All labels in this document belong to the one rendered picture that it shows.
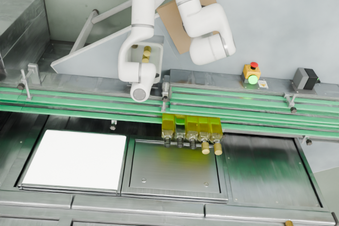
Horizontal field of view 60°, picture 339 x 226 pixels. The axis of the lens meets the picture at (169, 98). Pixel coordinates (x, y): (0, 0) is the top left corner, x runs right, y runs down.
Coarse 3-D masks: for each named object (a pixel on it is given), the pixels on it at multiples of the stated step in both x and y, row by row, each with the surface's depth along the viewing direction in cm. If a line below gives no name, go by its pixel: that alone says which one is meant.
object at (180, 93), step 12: (180, 96) 139; (192, 96) 139; (204, 96) 140; (216, 96) 142; (228, 96) 143; (240, 96) 144; (252, 96) 144; (264, 96) 145; (276, 96) 146; (300, 108) 141; (312, 108) 142; (324, 108) 143; (336, 108) 144
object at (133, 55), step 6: (138, 42) 134; (144, 42) 134; (132, 48) 144; (138, 48) 144; (156, 48) 143; (162, 48) 135; (126, 54) 138; (132, 54) 146; (138, 54) 146; (150, 54) 146; (156, 54) 146; (162, 54) 138; (126, 60) 140; (132, 60) 148; (138, 60) 148; (150, 60) 148; (156, 60) 148; (156, 66) 150; (156, 72) 152; (156, 78) 149
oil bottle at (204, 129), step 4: (200, 116) 146; (200, 120) 144; (204, 120) 144; (208, 120) 144; (200, 124) 141; (204, 124) 142; (208, 124) 142; (200, 128) 139; (204, 128) 140; (208, 128) 140; (200, 132) 137; (204, 132) 138; (208, 132) 138; (200, 136) 137; (204, 136) 136; (208, 136) 137; (200, 140) 138; (208, 140) 138
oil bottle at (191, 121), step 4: (188, 116) 145; (192, 116) 145; (196, 116) 145; (188, 120) 142; (192, 120) 143; (196, 120) 143; (188, 124) 140; (192, 124) 141; (196, 124) 141; (188, 128) 138; (192, 128) 138; (196, 128) 139; (188, 132) 137; (192, 132) 137; (196, 132) 137; (188, 136) 137; (192, 136) 136; (196, 136) 136; (188, 140) 138; (196, 140) 139
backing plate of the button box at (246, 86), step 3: (240, 75) 154; (243, 81) 150; (243, 84) 148; (246, 84) 148; (249, 84) 149; (252, 84) 149; (255, 84) 149; (258, 84) 150; (246, 87) 146; (249, 87) 147; (252, 87) 147; (255, 87) 147; (258, 87) 147
